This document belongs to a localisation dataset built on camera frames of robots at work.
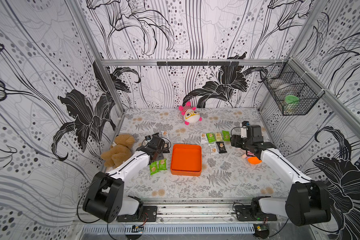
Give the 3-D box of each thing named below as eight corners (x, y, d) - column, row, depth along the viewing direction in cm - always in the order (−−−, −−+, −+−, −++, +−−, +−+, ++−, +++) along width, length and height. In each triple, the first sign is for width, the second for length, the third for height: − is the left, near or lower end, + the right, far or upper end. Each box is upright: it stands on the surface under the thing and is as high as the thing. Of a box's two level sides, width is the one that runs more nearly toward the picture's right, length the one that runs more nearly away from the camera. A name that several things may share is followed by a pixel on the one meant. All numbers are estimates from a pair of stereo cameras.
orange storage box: (171, 175, 87) (170, 172, 84) (172, 147, 99) (172, 144, 96) (202, 175, 87) (203, 172, 84) (200, 147, 99) (200, 144, 96)
